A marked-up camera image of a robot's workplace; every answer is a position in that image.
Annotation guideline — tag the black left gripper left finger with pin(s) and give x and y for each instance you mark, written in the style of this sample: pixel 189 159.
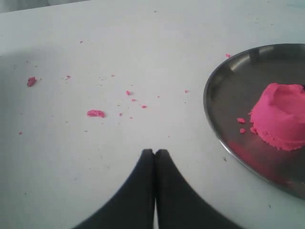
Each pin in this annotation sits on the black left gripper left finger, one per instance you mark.
pixel 132 206

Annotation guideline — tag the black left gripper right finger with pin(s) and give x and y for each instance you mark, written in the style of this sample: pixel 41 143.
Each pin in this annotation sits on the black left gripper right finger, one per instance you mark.
pixel 178 205

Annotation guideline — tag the pink clay lump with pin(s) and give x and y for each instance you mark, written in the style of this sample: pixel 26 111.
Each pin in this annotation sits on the pink clay lump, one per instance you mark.
pixel 279 116

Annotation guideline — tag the round stainless steel plate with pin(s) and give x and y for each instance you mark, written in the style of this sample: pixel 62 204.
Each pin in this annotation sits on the round stainless steel plate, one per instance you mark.
pixel 230 93

